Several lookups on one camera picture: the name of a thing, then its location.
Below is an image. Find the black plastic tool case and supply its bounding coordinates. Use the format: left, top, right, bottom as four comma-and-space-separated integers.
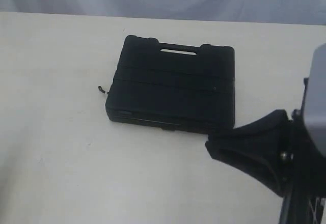
105, 35, 235, 134

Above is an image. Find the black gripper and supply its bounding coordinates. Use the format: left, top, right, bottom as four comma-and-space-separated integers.
205, 109, 326, 224

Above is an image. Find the yellow tape measure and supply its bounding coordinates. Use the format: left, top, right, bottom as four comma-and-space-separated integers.
98, 86, 109, 95

